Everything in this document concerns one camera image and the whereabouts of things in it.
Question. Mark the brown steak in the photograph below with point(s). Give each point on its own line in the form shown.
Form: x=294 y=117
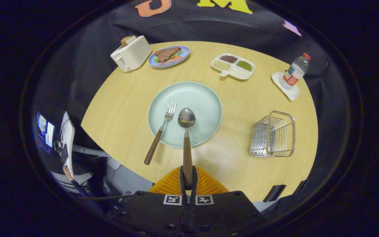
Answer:
x=168 y=53

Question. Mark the small white coaster tray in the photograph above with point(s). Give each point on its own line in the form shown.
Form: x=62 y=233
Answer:
x=276 y=80

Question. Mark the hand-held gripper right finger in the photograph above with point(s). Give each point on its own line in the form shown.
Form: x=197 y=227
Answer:
x=222 y=210

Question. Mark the toasted bread slice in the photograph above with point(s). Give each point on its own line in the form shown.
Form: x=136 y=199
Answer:
x=127 y=40

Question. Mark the vegetable garnish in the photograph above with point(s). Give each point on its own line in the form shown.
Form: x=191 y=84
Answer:
x=177 y=59

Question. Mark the white toaster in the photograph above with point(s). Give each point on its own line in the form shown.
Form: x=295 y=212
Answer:
x=133 y=54

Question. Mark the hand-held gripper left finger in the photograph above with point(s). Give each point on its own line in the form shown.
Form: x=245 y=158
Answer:
x=156 y=214

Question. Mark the white divided dish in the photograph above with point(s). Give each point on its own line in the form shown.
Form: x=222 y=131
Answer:
x=239 y=73

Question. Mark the green beans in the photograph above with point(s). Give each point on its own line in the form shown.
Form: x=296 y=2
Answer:
x=244 y=65

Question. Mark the computer monitor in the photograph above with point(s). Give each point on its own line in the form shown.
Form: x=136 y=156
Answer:
x=42 y=126

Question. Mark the pale green plate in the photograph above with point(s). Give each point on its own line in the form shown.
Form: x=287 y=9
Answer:
x=202 y=102

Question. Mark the pale beans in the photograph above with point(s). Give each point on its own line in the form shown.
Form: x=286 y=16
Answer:
x=221 y=65

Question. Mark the clear water bottle red cap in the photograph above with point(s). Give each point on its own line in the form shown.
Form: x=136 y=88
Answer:
x=294 y=72

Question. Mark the dark brown beans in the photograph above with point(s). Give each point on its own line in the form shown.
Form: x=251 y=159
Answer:
x=228 y=59

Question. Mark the blue plate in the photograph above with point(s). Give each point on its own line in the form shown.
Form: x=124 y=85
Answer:
x=183 y=56

